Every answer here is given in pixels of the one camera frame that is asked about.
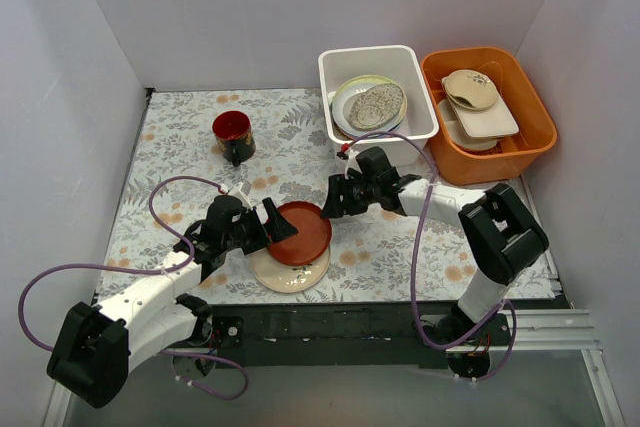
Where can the speckled white plate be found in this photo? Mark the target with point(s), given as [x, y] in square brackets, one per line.
[376, 106]

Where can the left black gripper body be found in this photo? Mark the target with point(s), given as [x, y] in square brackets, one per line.
[258, 229]

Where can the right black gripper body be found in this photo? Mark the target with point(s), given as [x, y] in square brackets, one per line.
[343, 194]

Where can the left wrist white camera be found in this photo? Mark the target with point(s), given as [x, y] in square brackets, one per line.
[242, 192]

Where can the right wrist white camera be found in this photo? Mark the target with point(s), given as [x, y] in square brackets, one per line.
[348, 156]

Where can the orange plastic bin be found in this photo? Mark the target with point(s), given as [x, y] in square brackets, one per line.
[513, 154]

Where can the wrist white camera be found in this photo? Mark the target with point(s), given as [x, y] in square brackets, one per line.
[348, 156]
[242, 192]

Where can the cream plate with blue rim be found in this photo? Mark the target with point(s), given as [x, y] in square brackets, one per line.
[286, 279]

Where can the rectangular cream dish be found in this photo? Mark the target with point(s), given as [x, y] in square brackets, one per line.
[494, 122]

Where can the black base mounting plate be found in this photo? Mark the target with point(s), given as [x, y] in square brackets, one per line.
[314, 336]

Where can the aluminium rail frame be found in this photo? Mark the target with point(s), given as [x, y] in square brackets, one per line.
[553, 376]

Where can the floral patterned mat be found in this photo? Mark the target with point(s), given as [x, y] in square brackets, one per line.
[377, 256]

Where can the white plastic bin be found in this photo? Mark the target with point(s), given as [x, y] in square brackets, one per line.
[397, 63]

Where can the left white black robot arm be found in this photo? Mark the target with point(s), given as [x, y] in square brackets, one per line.
[98, 346]

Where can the cream green leaf plate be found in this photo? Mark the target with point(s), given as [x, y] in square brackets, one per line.
[365, 79]

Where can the red black lacquer cup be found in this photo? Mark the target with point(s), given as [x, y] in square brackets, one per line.
[234, 136]

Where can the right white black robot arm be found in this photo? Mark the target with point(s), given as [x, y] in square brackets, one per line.
[504, 237]

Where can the red brown bowl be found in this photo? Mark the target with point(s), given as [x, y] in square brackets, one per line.
[311, 241]

